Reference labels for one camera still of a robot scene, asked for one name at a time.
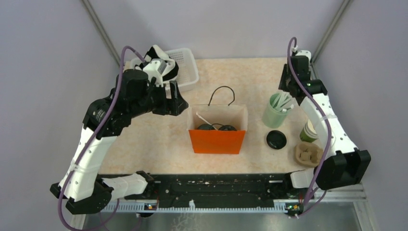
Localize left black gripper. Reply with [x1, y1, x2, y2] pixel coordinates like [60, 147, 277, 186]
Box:
[129, 78, 189, 118]

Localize white straw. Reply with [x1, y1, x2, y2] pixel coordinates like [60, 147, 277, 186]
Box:
[196, 112, 218, 130]

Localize orange paper bag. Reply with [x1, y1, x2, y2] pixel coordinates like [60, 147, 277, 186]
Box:
[187, 86, 248, 154]

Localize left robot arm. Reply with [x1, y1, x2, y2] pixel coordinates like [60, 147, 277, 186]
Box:
[50, 69, 189, 215]

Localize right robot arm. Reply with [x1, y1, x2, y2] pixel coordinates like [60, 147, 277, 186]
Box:
[279, 55, 371, 198]

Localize white plastic basket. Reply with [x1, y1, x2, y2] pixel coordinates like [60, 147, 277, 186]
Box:
[128, 48, 199, 92]

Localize black white striped cloth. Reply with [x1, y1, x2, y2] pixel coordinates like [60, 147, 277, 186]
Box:
[139, 45, 179, 86]

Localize green straw holder cup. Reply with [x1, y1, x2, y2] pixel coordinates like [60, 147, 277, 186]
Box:
[262, 93, 294, 128]

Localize black lid on table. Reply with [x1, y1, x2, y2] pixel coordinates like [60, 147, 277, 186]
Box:
[266, 130, 287, 150]

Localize white wrapped straws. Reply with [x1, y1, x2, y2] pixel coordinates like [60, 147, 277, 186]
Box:
[271, 92, 292, 112]

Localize stack of paper cups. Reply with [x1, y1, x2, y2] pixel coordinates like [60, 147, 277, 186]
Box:
[299, 120, 319, 143]

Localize cardboard cup carrier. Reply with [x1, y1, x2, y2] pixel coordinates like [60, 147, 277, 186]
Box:
[294, 141, 323, 168]

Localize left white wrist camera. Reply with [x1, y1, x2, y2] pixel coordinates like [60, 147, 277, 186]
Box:
[142, 59, 167, 87]

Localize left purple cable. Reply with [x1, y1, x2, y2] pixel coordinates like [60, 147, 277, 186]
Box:
[56, 45, 147, 231]

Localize purple cable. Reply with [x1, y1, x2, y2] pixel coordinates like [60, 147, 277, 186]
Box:
[56, 45, 147, 231]
[287, 37, 334, 218]

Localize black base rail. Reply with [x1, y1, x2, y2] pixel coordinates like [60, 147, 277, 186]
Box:
[105, 172, 316, 215]

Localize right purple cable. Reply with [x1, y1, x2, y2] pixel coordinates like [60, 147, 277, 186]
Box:
[287, 37, 334, 218]

